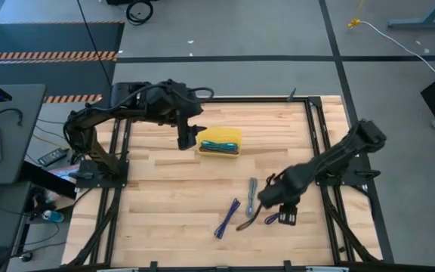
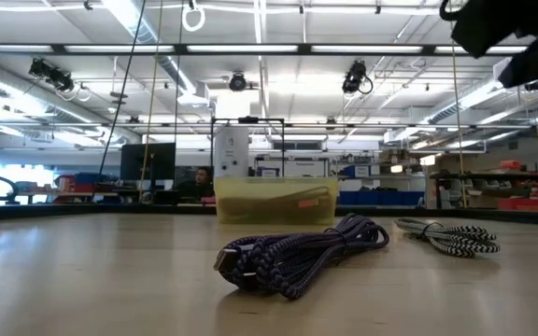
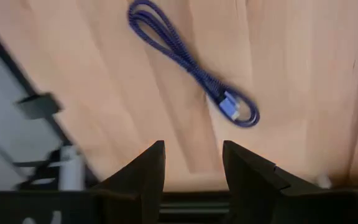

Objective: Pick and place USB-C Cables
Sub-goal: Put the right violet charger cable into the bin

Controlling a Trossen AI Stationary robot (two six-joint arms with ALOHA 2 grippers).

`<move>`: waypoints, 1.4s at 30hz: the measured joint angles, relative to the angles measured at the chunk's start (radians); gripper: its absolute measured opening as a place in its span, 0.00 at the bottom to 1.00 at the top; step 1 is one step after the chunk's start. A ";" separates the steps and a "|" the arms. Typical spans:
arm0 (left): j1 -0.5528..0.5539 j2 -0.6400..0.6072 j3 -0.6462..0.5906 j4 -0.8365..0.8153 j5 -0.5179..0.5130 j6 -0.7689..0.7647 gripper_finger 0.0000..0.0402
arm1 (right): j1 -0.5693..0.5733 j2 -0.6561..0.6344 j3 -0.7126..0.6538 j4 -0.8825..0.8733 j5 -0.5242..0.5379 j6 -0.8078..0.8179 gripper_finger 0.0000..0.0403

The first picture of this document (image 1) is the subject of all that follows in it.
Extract black aluminium table frame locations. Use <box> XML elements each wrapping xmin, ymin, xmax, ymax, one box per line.
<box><xmin>66</xmin><ymin>85</ymin><xmax>395</xmax><ymax>272</ymax></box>

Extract left wrist cable loop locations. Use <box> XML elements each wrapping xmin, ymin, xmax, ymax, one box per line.
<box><xmin>187</xmin><ymin>86</ymin><xmax>215</xmax><ymax>105</ymax></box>

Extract grey striped USB-C cable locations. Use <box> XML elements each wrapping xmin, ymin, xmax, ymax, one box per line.
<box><xmin>245</xmin><ymin>177</ymin><xmax>259</xmax><ymax>219</ymax></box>

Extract yellow translucent plastic bin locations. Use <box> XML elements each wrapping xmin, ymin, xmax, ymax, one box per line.
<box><xmin>196</xmin><ymin>127</ymin><xmax>242</xmax><ymax>159</ymax></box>

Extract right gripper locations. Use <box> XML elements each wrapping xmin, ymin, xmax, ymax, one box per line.
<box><xmin>258</xmin><ymin>181</ymin><xmax>304</xmax><ymax>227</ymax></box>

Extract grey side desk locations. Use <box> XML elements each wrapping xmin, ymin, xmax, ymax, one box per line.
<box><xmin>0</xmin><ymin>83</ymin><xmax>47</xmax><ymax>186</ymax></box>

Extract grey table leg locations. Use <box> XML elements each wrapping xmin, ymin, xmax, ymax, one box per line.
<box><xmin>387</xmin><ymin>0</ymin><xmax>435</xmax><ymax>29</ymax></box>

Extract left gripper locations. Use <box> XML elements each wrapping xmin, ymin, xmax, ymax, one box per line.
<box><xmin>175</xmin><ymin>111</ymin><xmax>208</xmax><ymax>151</ymax></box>

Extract dark blue braided USB-C cable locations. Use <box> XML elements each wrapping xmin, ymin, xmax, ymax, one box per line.
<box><xmin>214</xmin><ymin>197</ymin><xmax>242</xmax><ymax>240</ymax></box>

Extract clear water bottle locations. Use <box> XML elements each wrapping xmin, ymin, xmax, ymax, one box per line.
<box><xmin>42</xmin><ymin>209</ymin><xmax>66</xmax><ymax>224</ymax></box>

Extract white floor cable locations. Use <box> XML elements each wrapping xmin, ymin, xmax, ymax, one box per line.
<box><xmin>359</xmin><ymin>20</ymin><xmax>435</xmax><ymax>76</ymax></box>

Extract green zip tie loop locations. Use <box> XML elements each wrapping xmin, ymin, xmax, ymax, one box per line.
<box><xmin>202</xmin><ymin>144</ymin><xmax>237</xmax><ymax>153</ymax></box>

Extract coiled black cable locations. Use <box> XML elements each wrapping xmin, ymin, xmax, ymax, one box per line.
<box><xmin>125</xmin><ymin>0</ymin><xmax>154</xmax><ymax>26</ymax></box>

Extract black hanging cable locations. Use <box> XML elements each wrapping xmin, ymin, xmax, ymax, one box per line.
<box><xmin>76</xmin><ymin>0</ymin><xmax>113</xmax><ymax>86</ymax></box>

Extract black remote control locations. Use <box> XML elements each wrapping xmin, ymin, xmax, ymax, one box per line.
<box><xmin>37</xmin><ymin>147</ymin><xmax>69</xmax><ymax>168</ymax></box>

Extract short black desk cable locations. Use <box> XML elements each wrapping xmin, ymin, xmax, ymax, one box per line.
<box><xmin>0</xmin><ymin>108</ymin><xmax>24</xmax><ymax>127</ymax></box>

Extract black hazard-striped floor mat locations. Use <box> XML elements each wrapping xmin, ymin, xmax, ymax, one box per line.
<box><xmin>0</xmin><ymin>21</ymin><xmax>126</xmax><ymax>104</ymax></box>

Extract yellow hanging cord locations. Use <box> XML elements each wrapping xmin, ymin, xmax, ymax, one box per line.
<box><xmin>347</xmin><ymin>0</ymin><xmax>368</xmax><ymax>29</ymax></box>

